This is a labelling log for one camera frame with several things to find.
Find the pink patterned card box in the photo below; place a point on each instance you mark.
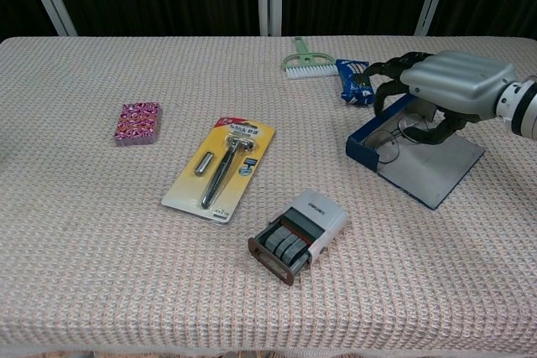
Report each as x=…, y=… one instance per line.
x=137, y=123

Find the razor in yellow blister pack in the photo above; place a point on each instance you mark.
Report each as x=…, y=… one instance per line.
x=220, y=169

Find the blue snack packet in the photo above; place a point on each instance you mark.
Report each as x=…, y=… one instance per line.
x=354, y=83

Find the blue glasses case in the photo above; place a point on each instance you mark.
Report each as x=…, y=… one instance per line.
x=413, y=157

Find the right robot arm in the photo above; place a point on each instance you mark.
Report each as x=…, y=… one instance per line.
x=522, y=108

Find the thin frame eyeglasses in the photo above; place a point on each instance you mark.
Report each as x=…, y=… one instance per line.
x=392, y=138

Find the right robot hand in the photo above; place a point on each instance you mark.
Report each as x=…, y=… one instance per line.
x=449, y=89

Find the white date stamp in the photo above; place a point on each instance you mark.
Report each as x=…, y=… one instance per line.
x=298, y=234

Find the green cleaning brush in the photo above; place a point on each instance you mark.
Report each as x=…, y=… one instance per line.
x=308, y=60

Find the beige woven tablecloth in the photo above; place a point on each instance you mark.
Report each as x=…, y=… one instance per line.
x=268, y=194

